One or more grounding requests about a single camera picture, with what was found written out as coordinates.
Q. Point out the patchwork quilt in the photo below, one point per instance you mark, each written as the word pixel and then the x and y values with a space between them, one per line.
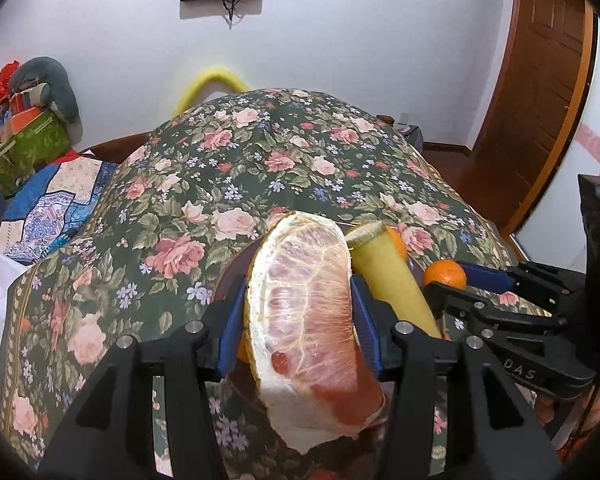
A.
pixel 55 195

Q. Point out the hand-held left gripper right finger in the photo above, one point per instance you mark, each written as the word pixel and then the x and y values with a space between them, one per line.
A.
pixel 365 330

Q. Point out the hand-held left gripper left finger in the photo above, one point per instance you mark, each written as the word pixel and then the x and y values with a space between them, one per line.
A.
pixel 232 325

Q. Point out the yellow banana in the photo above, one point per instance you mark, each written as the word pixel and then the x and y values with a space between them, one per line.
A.
pixel 385 275

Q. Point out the yellow foam tube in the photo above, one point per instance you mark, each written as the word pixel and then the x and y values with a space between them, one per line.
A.
pixel 215 77

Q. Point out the dark bag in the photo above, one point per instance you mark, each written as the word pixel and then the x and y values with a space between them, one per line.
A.
pixel 414 137

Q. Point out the brown wooden door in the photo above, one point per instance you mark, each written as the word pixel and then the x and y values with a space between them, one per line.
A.
pixel 535 110

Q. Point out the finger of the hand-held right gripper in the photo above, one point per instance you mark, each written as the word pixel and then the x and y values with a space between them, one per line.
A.
pixel 485 277
pixel 470 317

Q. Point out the peeled pomelo piece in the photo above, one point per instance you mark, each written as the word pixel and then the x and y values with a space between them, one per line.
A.
pixel 305 310

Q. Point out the dark wooden bed frame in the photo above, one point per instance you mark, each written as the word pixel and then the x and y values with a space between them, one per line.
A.
pixel 115 147

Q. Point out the dark purple plate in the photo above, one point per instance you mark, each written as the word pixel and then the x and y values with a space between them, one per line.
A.
pixel 232 280

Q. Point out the green patterned box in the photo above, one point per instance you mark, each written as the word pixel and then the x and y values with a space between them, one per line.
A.
pixel 35 142

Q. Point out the red plastic bag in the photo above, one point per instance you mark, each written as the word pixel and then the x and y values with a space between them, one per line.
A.
pixel 5 77

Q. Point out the small orange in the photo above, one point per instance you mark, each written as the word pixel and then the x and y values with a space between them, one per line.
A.
pixel 399 242

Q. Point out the floral tablecloth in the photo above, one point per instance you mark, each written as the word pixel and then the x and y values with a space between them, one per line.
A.
pixel 180 200

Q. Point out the wall socket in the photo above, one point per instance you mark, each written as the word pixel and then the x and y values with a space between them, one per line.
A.
pixel 403 119

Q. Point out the grey neck pillow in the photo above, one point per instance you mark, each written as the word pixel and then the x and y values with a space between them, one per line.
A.
pixel 60 90

